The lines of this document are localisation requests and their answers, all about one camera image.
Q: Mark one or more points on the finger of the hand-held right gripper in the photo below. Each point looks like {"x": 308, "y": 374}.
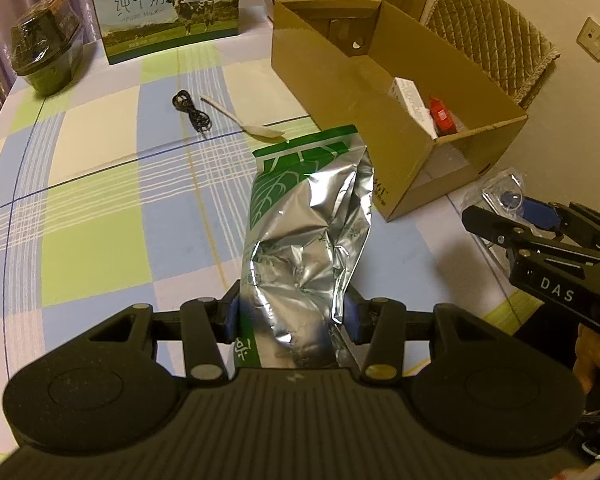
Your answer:
{"x": 537, "y": 212}
{"x": 495, "y": 225}

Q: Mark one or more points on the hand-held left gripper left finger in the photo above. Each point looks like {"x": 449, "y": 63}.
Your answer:
{"x": 232, "y": 317}

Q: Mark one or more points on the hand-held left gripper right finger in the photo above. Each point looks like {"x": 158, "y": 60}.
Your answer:
{"x": 352, "y": 317}

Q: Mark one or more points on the clear plastic bag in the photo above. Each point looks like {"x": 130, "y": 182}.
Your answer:
{"x": 505, "y": 185}

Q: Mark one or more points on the silver green foil bag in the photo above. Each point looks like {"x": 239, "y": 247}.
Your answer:
{"x": 300, "y": 220}

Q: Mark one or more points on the red snack packet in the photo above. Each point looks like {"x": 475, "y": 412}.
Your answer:
{"x": 441, "y": 115}

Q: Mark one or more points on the white green medicine box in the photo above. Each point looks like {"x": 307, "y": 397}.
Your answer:
{"x": 410, "y": 97}

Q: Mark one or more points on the brown cardboard box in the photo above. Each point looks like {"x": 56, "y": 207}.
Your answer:
{"x": 340, "y": 90}

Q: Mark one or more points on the checked tablecloth desktop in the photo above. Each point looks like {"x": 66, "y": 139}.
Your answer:
{"x": 105, "y": 170}

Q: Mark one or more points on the person's right hand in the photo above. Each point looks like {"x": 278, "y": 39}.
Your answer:
{"x": 592, "y": 360}

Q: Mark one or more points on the quilted chair back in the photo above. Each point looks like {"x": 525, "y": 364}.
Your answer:
{"x": 490, "y": 40}

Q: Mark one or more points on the wooden spoon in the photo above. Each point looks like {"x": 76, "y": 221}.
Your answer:
{"x": 260, "y": 129}

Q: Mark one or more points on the milk gift box with cow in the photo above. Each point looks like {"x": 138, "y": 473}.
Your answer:
{"x": 165, "y": 10}

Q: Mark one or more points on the dark green wrapped bowl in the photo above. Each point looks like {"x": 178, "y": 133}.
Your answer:
{"x": 45, "y": 50}

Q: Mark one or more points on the wall socket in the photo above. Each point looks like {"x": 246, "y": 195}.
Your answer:
{"x": 595, "y": 40}

